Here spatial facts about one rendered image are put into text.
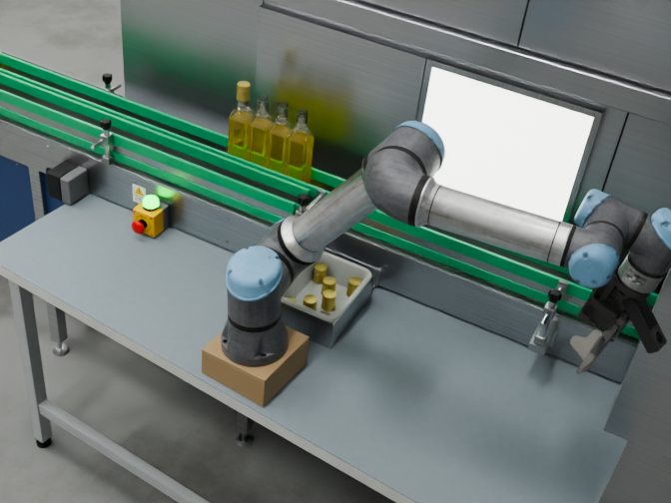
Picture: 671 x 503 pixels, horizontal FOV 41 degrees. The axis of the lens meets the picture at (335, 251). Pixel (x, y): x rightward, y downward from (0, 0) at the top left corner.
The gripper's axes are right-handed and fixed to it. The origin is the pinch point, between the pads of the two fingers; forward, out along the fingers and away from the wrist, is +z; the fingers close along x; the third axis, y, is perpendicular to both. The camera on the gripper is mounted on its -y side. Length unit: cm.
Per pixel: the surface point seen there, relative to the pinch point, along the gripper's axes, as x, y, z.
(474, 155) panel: -36, 54, -3
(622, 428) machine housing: -14.9, -12.0, 22.0
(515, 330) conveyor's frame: -25.1, 21.2, 25.8
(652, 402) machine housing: -14.6, -13.6, 11.2
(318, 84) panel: -26, 98, 1
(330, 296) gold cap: 0, 60, 32
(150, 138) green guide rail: -3, 129, 30
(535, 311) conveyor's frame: -25.0, 19.4, 17.6
